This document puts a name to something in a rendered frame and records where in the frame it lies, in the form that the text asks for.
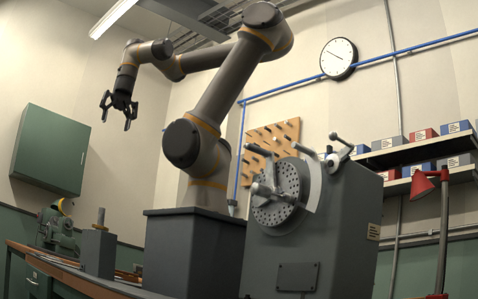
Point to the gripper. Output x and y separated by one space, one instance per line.
122 93

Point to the grey arbor with brass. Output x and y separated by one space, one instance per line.
100 216

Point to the light grey plunger knob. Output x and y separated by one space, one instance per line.
260 189

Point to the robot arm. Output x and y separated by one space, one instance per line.
230 79

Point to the dark grey rack block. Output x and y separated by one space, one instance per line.
97 253

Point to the grey clamp lever with ball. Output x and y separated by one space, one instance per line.
333 135

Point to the white ceiling tube light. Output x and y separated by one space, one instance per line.
112 20

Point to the green bench machine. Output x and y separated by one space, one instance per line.
56 232

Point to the grey pipe fitting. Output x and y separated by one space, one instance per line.
232 206

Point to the wooden pegboard with pegs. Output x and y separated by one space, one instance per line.
276 129

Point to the grey flat metal plate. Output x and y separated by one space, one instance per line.
58 259

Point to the wooden workbench with green drawers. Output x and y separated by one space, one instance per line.
56 282

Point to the grey index plate with holes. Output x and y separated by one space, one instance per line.
282 216

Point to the blue labelled box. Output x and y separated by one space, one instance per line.
321 156
363 148
427 167
465 126

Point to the dark grey cover plate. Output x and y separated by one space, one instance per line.
297 276

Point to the grey vertical conduit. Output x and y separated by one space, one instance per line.
395 83

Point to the grey labelled box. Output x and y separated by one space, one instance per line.
398 141
465 159

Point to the red labelled box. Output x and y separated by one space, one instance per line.
393 173
429 134

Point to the beige nameplate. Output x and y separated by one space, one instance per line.
373 231

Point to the red lamp on grey pole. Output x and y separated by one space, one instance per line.
442 232

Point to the grey horizontal conduit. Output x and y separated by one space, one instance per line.
450 229

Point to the green wall cabinet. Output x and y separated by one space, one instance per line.
49 149

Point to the small grey wall socket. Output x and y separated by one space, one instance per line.
137 268

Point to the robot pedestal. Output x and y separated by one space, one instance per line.
189 257

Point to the round white wall clock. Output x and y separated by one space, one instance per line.
338 58

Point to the grey wall shelf unit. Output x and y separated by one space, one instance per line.
429 145

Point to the blue wall pipe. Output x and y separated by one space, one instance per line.
429 43

